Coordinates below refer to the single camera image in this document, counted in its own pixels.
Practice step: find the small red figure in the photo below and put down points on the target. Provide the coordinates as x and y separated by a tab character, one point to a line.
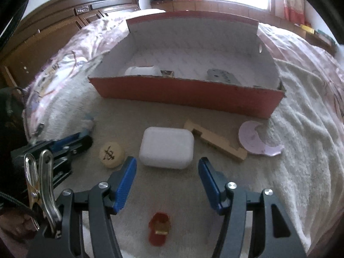
159	229

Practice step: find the stack of books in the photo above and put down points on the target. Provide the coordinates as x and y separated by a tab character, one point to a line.
319	34

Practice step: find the metal spring clip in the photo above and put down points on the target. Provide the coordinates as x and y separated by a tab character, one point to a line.
40	182

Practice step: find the dark wooden headboard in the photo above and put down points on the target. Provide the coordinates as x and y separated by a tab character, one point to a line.
48	32

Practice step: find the grey white plug adapter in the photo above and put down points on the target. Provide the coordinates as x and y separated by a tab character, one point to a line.
221	76

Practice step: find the notched wooden block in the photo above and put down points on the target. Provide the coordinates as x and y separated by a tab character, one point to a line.
215	141

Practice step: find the white plastic jar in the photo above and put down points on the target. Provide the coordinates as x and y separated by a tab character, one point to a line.
142	70

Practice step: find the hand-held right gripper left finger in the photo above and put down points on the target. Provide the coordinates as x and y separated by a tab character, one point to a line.
125	186

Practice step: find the pink printed blanket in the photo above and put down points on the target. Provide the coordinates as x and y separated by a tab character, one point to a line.
88	40

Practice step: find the red cardboard box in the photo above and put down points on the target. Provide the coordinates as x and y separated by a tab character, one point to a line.
188	96

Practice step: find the beige towel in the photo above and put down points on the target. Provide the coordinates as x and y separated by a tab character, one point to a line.
295	139

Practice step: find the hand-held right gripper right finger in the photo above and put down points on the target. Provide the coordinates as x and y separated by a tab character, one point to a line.
212	186

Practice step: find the round wooden chess piece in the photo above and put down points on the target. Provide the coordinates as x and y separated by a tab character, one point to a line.
111	154

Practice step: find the person's left hand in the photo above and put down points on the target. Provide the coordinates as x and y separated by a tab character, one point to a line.
20	225

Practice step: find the white earbuds case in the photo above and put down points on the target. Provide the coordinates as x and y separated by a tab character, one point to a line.
166	147

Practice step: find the pink moon-shaped piece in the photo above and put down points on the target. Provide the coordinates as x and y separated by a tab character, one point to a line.
250	139

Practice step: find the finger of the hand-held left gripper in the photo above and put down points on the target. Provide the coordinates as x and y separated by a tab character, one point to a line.
80	143
65	140

